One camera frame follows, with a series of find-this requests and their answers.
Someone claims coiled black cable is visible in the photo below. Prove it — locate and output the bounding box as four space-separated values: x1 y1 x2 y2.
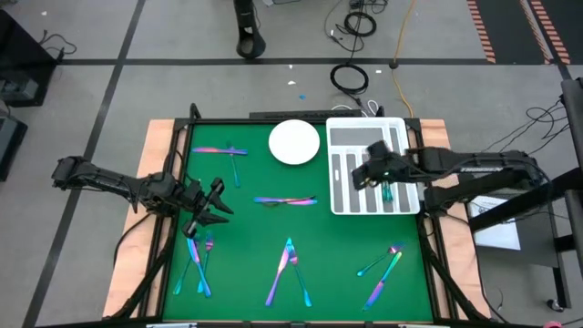
341 9 378 38
329 62 371 96

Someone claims white cutlery organizer tray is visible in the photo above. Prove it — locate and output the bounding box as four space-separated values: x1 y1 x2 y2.
325 117 421 216

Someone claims white paper sheet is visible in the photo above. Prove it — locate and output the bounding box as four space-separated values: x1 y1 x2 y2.
467 194 522 251

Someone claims black metal rig stand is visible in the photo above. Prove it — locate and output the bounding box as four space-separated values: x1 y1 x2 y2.
467 77 583 312

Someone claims orange extension cable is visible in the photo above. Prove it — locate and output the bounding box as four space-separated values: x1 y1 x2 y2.
390 0 418 118

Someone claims black floor stand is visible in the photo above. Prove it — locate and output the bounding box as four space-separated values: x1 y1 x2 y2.
233 0 267 60

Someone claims black equipment case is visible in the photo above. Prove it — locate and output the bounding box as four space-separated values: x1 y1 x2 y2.
0 113 29 182

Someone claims iridescent rainbow fork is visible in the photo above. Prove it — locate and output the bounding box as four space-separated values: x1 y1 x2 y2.
172 233 201 296
285 243 314 308
196 231 216 294
356 241 406 278

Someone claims black striped floor mat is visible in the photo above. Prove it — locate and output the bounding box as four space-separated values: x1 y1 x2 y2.
465 0 583 66

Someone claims black table frame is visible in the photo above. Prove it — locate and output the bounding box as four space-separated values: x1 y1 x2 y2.
108 102 493 328

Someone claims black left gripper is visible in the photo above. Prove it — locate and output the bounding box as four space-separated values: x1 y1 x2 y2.
171 178 235 239

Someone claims black cabinet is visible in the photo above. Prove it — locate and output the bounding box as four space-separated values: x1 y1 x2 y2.
0 8 59 108

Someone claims white round plate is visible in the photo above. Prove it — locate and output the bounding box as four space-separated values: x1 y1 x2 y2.
268 118 322 166

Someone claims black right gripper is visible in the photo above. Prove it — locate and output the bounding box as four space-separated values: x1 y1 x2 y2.
351 139 414 191

